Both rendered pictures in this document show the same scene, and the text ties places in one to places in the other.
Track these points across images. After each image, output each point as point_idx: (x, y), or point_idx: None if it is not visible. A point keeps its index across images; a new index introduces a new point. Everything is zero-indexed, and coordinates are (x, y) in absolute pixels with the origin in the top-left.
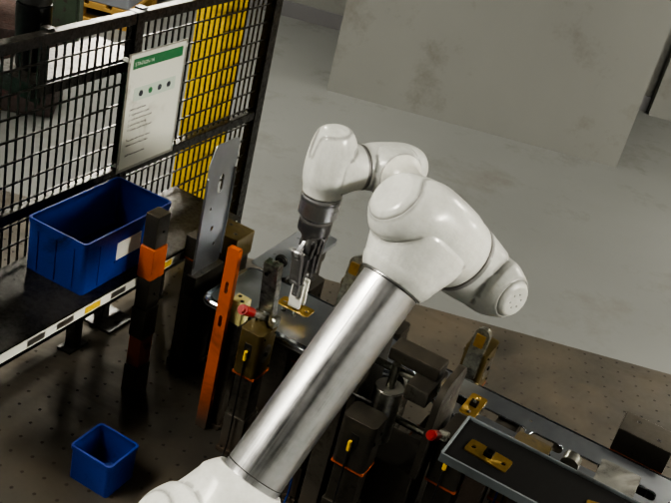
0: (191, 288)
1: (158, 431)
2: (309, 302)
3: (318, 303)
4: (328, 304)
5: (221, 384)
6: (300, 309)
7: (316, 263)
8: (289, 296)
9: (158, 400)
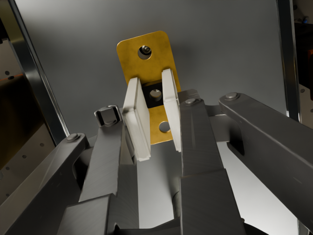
0: None
1: None
2: (243, 57)
3: (261, 74)
4: (282, 92)
5: None
6: (152, 112)
7: (248, 165)
8: (214, 1)
9: None
